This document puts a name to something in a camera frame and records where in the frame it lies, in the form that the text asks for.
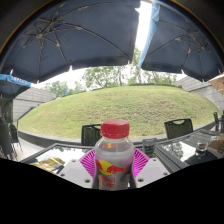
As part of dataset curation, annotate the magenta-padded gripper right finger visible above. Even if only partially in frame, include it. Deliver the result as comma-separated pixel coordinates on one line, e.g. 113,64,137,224
130,148,171,190

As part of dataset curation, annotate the grey stone building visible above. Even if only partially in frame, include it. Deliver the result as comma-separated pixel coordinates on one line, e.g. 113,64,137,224
179,75,224,113

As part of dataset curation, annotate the large navy patio umbrella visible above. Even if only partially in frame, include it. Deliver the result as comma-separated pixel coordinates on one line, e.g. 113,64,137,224
0,0,142,84

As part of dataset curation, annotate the dark slim-legged chair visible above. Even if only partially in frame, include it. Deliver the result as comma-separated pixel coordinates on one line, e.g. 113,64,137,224
9,122,24,154

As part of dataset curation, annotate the dark mesh-back chair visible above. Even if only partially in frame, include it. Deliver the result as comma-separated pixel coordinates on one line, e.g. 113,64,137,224
163,117,195,140
80,123,103,147

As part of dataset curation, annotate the small clear glass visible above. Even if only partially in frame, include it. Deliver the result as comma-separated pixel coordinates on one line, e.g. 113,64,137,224
195,140,209,157

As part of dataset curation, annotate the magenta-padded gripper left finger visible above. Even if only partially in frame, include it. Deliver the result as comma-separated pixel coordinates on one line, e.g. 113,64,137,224
58,148,99,190

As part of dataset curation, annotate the clear red-capped drink bottle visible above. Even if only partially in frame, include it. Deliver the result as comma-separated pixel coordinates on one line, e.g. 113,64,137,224
94,119,136,192

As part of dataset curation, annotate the grey squeeze tube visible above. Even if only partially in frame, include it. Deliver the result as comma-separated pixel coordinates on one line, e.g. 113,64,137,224
142,137,158,158

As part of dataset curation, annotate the grey wicker chair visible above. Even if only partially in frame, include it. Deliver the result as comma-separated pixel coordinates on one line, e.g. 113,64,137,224
0,120,15,162

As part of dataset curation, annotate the grey-roofed building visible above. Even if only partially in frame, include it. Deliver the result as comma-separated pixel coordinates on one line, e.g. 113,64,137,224
0,85,58,124

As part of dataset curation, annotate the navy umbrella with lettered valance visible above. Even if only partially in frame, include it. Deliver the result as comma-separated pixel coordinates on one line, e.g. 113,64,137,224
0,73,33,99

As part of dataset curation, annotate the navy umbrella with blue edge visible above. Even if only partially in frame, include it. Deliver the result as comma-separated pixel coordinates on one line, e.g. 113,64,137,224
138,1,224,83

